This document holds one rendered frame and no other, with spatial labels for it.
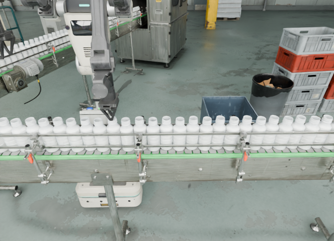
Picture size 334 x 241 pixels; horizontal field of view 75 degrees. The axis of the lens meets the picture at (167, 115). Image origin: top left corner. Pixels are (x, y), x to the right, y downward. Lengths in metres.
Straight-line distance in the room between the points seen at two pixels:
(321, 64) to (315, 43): 0.31
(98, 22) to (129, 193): 1.36
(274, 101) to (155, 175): 1.95
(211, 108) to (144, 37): 3.25
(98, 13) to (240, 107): 1.20
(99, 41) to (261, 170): 0.92
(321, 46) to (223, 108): 1.83
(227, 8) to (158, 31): 6.09
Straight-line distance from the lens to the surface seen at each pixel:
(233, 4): 10.37
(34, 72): 2.26
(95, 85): 0.80
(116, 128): 0.98
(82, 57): 1.51
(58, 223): 2.15
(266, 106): 2.79
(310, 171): 1.30
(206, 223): 1.99
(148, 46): 4.70
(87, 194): 1.95
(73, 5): 1.53
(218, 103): 1.64
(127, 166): 1.07
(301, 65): 3.17
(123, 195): 1.89
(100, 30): 0.86
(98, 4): 0.89
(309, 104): 3.58
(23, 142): 1.17
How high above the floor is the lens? 1.70
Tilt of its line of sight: 33 degrees down
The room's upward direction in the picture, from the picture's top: straight up
